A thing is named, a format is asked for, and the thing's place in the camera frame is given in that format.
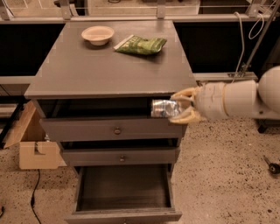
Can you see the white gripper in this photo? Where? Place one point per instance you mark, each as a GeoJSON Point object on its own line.
{"type": "Point", "coordinates": [208, 100]}

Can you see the silver redbull can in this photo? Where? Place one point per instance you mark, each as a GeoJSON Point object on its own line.
{"type": "Point", "coordinates": [165, 108]}

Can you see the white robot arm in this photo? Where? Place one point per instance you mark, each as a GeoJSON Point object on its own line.
{"type": "Point", "coordinates": [248, 98]}

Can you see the grey wooden drawer cabinet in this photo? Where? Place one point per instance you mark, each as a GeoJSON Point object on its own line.
{"type": "Point", "coordinates": [95, 103]}

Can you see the grey open bottom drawer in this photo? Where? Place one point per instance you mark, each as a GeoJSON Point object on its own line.
{"type": "Point", "coordinates": [124, 194]}

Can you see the grey middle drawer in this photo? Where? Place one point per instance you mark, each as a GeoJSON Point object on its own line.
{"type": "Point", "coordinates": [130, 156]}

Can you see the grey top drawer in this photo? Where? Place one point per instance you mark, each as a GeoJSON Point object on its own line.
{"type": "Point", "coordinates": [72, 130]}

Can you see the green chip bag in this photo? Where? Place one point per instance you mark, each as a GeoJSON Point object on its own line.
{"type": "Point", "coordinates": [142, 46]}

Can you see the black caster wheel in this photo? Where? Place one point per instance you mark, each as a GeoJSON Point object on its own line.
{"type": "Point", "coordinates": [273, 167]}

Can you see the cream paper bowl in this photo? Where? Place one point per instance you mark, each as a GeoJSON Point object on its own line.
{"type": "Point", "coordinates": [98, 35]}

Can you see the cardboard box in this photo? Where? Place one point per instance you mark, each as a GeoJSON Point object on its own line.
{"type": "Point", "coordinates": [36, 151]}

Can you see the grey metal rail frame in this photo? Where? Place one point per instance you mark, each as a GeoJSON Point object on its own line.
{"type": "Point", "coordinates": [43, 55]}

